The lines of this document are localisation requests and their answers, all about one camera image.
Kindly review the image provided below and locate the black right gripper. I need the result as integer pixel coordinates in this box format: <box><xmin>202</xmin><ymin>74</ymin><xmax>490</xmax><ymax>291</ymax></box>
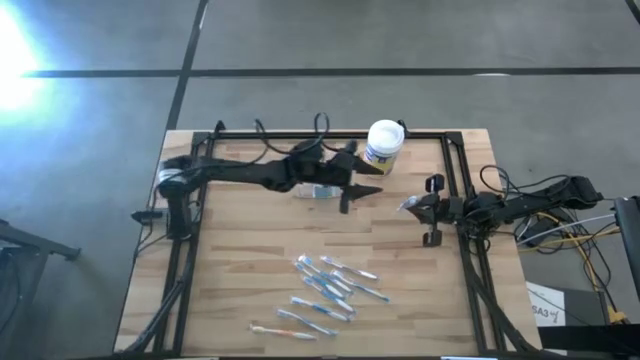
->
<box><xmin>404</xmin><ymin>173</ymin><xmax>465</xmax><ymax>249</ymax></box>

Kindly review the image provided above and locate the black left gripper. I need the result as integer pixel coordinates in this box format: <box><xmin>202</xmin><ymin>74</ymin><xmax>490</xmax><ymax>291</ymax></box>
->
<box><xmin>327</xmin><ymin>139</ymin><xmax>385</xmax><ymax>215</ymax></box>

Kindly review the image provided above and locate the yellow Lysol wipes canister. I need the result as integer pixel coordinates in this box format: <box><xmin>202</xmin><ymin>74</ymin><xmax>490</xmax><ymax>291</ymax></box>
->
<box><xmin>361</xmin><ymin>118</ymin><xmax>406</xmax><ymax>177</ymax></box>

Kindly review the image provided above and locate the clear acrylic organizer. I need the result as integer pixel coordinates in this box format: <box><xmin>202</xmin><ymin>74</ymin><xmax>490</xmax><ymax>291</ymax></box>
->
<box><xmin>297</xmin><ymin>182</ymin><xmax>346</xmax><ymax>201</ymax></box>

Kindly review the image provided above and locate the black power adapter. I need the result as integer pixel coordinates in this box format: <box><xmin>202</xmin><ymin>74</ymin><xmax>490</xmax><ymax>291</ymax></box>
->
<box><xmin>522</xmin><ymin>203</ymin><xmax>576</xmax><ymax>249</ymax></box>

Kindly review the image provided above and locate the white paper sheet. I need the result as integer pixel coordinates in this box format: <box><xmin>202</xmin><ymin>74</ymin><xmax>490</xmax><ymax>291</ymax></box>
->
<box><xmin>526</xmin><ymin>281</ymin><xmax>567</xmax><ymax>329</ymax></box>

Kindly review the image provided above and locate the orange wrapped toothbrush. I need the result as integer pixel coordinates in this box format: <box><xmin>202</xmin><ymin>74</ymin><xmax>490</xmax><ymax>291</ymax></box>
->
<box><xmin>248</xmin><ymin>323</ymin><xmax>319</xmax><ymax>342</ymax></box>

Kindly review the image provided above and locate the black floor case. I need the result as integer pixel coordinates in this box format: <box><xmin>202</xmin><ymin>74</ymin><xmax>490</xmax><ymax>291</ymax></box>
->
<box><xmin>537</xmin><ymin>287</ymin><xmax>640</xmax><ymax>357</ymax></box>

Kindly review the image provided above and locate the black screen edge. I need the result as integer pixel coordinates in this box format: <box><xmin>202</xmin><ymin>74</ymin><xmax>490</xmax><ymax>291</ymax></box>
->
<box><xmin>613</xmin><ymin>195</ymin><xmax>640</xmax><ymax>302</ymax></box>

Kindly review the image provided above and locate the black metal stand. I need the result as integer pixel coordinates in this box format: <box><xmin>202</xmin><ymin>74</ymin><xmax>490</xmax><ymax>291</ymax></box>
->
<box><xmin>0</xmin><ymin>218</ymin><xmax>83</xmax><ymax>360</ymax></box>

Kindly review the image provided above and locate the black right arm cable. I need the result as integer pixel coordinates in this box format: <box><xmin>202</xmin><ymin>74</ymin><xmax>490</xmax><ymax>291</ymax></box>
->
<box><xmin>477</xmin><ymin>163</ymin><xmax>571</xmax><ymax>201</ymax></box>

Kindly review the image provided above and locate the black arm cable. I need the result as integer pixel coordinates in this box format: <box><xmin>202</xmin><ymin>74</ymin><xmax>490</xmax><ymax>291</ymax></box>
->
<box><xmin>134</xmin><ymin>111</ymin><xmax>331</xmax><ymax>261</ymax></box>
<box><xmin>477</xmin><ymin>163</ymin><xmax>571</xmax><ymax>201</ymax></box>

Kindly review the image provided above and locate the black aluminium table frame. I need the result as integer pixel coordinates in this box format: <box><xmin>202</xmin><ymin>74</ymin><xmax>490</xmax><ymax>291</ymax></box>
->
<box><xmin>122</xmin><ymin>130</ymin><xmax>551</xmax><ymax>360</ymax></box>

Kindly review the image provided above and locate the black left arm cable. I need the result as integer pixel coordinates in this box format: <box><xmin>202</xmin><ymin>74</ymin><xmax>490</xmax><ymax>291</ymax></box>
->
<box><xmin>134</xmin><ymin>111</ymin><xmax>331</xmax><ymax>261</ymax></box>

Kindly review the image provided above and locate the white floor cable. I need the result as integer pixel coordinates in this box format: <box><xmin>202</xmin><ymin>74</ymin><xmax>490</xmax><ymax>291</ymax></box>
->
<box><xmin>516</xmin><ymin>213</ymin><xmax>617</xmax><ymax>247</ymax></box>

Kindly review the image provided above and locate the yellow floor cable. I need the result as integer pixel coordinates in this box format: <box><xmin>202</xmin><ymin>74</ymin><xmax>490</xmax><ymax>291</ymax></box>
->
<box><xmin>517</xmin><ymin>209</ymin><xmax>626</xmax><ymax>324</ymax></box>

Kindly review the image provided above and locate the yellow cable connector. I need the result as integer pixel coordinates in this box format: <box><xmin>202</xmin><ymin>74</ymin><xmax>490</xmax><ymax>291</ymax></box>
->
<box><xmin>606</xmin><ymin>305</ymin><xmax>630</xmax><ymax>326</ymax></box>

